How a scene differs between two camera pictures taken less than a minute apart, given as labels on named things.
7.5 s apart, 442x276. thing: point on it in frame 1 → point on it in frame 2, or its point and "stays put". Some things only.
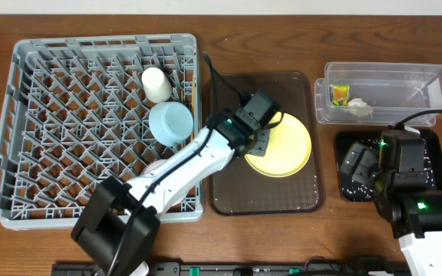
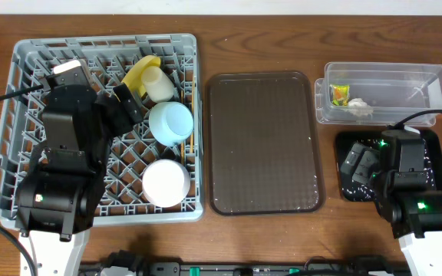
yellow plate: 288,149 → 133,77
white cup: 157,87 stays put
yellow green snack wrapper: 339,94 stays put
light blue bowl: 170,123 stays put
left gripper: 259,139 → 113,111
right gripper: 371,158 stays put
